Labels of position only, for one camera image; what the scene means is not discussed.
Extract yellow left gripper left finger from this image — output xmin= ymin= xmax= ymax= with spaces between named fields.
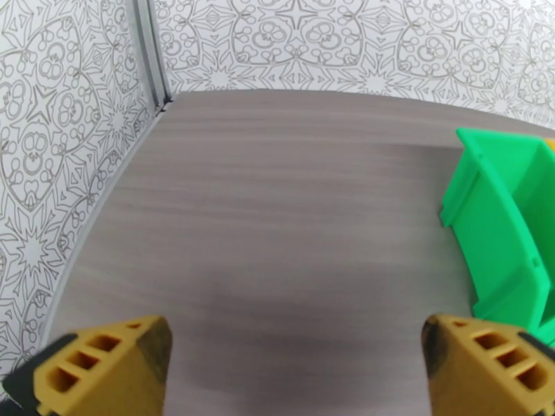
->
xmin=0 ymin=314 xmax=173 ymax=416

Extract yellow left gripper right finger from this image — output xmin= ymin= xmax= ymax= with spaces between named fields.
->
xmin=421 ymin=313 xmax=555 ymax=416

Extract green plastic bin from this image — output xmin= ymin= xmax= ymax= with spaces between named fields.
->
xmin=438 ymin=128 xmax=555 ymax=347

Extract aluminium corner post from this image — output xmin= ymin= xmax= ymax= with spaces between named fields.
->
xmin=131 ymin=0 xmax=176 ymax=114

